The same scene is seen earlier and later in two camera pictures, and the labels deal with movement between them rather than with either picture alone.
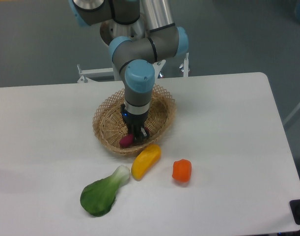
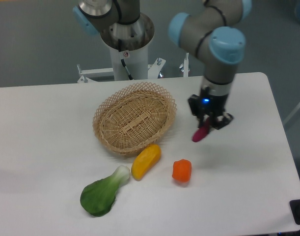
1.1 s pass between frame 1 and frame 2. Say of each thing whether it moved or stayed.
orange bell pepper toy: stayed
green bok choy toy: stayed
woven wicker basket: stayed
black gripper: moved
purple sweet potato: moved
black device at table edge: stayed
